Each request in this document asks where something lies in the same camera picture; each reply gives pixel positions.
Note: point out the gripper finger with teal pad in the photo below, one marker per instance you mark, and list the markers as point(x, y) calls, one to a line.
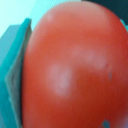
point(12, 48)

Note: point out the red tomato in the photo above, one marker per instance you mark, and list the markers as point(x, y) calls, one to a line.
point(75, 72)

